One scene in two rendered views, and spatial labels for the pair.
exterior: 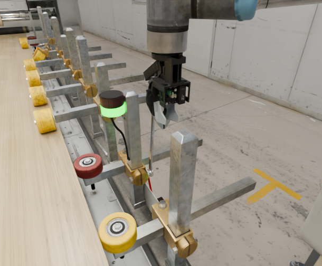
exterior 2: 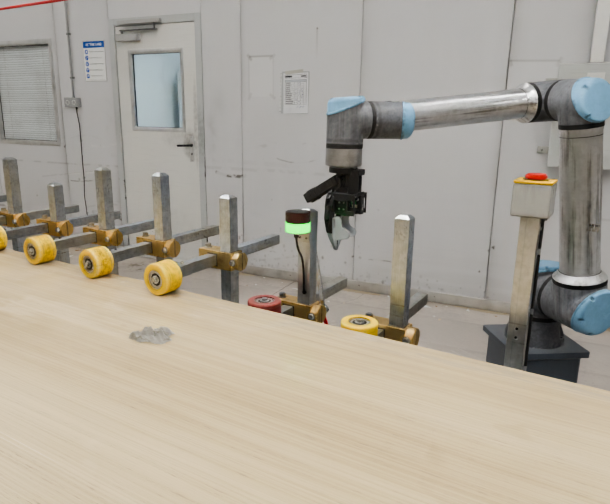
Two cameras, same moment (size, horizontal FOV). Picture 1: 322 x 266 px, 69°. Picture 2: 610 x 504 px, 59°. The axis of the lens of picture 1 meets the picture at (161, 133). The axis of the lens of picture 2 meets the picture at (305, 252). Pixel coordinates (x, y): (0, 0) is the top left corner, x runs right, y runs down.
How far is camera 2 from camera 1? 0.93 m
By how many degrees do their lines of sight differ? 33
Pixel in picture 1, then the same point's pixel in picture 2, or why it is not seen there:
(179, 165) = (407, 241)
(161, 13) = (349, 134)
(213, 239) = not seen: hidden behind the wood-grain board
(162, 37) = (350, 153)
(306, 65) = (366, 220)
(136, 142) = (313, 268)
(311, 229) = (514, 207)
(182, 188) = (408, 265)
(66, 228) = (315, 332)
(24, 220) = (268, 338)
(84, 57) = (165, 200)
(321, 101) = not seen: hidden behind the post
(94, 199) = not seen: hidden behind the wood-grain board
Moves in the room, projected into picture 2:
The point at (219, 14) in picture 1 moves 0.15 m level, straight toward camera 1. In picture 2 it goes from (390, 134) to (420, 137)
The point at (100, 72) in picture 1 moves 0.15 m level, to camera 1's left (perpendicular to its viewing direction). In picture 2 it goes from (231, 205) to (176, 209)
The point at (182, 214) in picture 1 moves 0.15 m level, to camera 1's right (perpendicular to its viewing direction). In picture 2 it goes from (406, 298) to (454, 288)
